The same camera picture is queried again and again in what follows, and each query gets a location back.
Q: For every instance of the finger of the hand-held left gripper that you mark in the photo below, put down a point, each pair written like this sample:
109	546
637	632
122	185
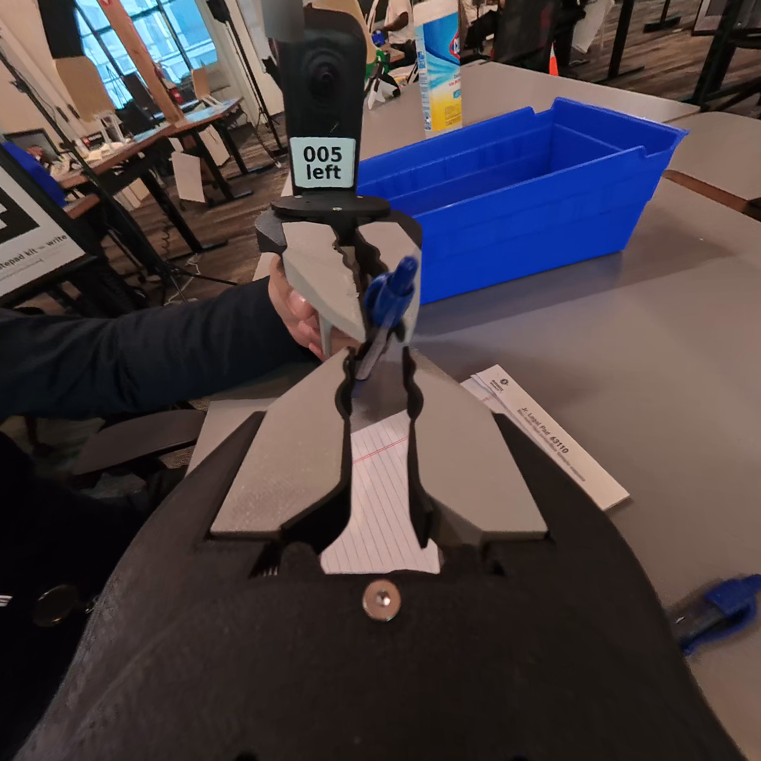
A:
392	244
315	267

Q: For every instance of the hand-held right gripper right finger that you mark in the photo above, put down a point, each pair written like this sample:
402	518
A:
481	475

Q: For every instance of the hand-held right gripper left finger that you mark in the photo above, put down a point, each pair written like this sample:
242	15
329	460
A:
279	475

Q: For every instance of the blue retractable pen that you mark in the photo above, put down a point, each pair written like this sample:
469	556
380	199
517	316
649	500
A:
719	612
386	297

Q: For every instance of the white lined legal pad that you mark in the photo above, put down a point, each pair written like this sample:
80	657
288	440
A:
535	428

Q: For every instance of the large blue plastic bin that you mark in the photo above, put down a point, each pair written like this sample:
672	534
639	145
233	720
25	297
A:
505	208

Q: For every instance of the wooden office desk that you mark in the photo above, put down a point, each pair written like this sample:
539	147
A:
178	128

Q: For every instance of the grey desk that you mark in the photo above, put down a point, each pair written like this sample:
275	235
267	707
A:
654	327

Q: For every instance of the person's left hand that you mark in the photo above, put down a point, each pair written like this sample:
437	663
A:
291	309

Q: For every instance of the disinfecting wipes canister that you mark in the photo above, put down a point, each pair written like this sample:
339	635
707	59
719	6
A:
440	77

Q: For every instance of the grey chair armrest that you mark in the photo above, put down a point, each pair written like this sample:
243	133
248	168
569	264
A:
137	440

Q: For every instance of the white hanging paper sheet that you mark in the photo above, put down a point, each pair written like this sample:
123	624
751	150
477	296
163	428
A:
189	177

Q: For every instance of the black mesh office chair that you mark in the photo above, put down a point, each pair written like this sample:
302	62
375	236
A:
529	30

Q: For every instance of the person's dark clothing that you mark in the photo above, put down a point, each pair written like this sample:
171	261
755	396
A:
59	535

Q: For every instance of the orange traffic cone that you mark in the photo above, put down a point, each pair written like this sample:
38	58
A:
553	62

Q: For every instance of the round dark badge reel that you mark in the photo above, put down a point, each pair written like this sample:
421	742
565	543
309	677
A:
54	605

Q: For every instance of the black box speaker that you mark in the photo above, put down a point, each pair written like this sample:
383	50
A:
59	27

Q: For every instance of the black framed marker sign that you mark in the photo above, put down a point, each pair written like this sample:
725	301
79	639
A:
24	238

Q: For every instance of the wooden support post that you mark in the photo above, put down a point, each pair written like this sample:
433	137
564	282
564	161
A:
142	53

